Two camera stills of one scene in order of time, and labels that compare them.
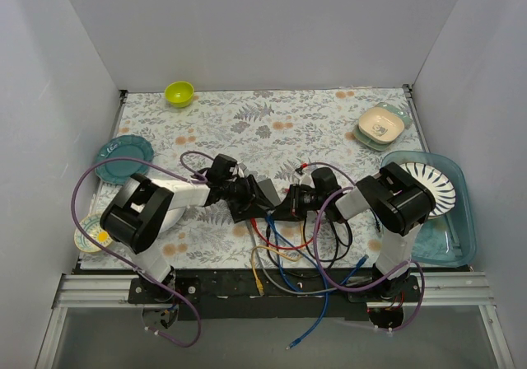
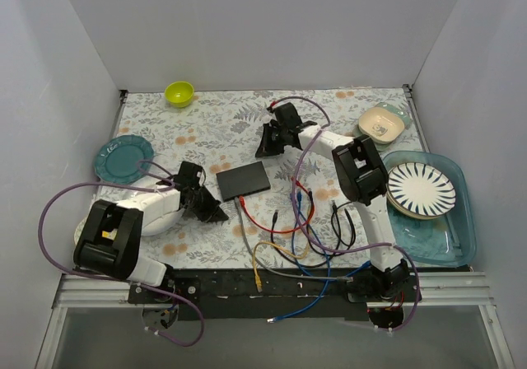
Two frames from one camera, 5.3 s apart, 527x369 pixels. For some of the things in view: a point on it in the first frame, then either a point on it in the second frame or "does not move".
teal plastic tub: (447, 239) does not move
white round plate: (170, 217) does not move
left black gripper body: (250, 196) to (198, 201)
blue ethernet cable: (324, 276) to (326, 254)
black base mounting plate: (274, 295) does not move
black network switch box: (257, 205) to (243, 180)
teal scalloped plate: (119, 171) does not move
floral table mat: (254, 179) does not move
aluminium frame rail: (465, 289) does not move
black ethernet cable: (332, 259) to (334, 207)
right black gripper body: (292, 200) to (276, 134)
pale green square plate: (404, 116) does not move
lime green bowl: (179, 94) does not move
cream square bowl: (380, 125) does not move
